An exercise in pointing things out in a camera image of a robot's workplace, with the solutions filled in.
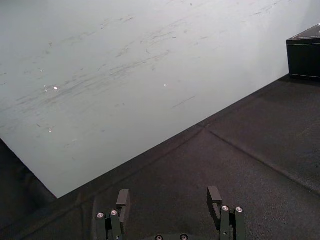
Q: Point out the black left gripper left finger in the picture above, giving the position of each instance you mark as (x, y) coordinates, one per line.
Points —
(123, 205)

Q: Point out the black box with pale edges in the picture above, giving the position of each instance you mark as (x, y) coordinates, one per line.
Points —
(304, 55)

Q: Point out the black table cloth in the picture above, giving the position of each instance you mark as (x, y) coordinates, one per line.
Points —
(200, 180)

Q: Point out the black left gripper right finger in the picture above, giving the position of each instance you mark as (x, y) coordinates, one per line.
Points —
(215, 202)

